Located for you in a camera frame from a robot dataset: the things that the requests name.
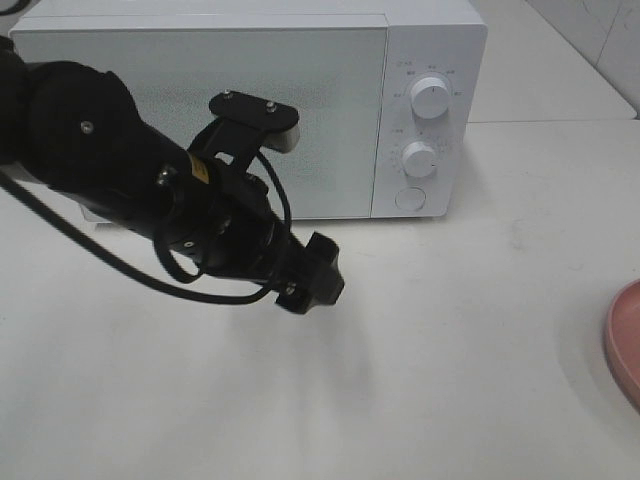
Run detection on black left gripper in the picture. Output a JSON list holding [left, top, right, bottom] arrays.
[[159, 159, 345, 315]]

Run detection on white round door button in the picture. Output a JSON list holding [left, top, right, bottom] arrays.
[[395, 187, 426, 212]]

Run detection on white round knob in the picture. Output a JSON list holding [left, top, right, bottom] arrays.
[[409, 73, 451, 120], [401, 141, 437, 179]]

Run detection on white microwave door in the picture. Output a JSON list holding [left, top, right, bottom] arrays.
[[12, 29, 386, 219]]

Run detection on pink round plate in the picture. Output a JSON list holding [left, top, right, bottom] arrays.
[[604, 280, 639, 410]]

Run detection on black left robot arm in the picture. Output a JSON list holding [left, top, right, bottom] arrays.
[[1, 38, 344, 314]]

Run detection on white microwave oven body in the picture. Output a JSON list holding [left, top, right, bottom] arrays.
[[9, 1, 488, 218]]

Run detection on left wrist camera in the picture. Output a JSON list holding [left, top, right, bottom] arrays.
[[188, 90, 300, 172]]

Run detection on black left camera cable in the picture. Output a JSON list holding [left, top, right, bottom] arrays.
[[0, 149, 292, 305]]

